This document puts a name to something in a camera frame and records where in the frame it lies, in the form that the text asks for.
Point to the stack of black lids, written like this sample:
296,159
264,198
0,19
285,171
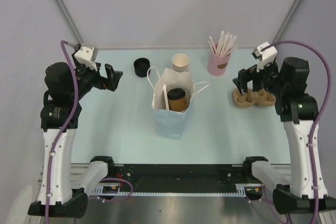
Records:
141,67

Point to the single white straw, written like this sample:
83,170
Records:
166,98

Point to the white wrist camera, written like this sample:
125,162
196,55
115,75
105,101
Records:
86,55
264,54

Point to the single black cup lid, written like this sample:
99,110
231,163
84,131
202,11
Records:
176,94

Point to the single brown paper cup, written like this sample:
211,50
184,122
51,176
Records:
178,105

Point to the pink straw holder cup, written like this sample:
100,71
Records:
217,65

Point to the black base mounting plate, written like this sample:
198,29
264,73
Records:
184,178

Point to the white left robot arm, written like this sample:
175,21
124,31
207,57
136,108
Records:
66,85

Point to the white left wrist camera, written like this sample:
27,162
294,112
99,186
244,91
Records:
86,55

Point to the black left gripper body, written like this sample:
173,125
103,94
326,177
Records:
90,78

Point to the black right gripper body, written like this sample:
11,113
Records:
266,78

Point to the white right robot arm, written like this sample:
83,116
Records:
304,191

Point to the stack of brown paper cups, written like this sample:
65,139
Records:
180,63

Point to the light blue paper bag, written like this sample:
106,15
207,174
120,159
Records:
168,123

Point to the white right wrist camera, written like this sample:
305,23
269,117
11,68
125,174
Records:
264,54

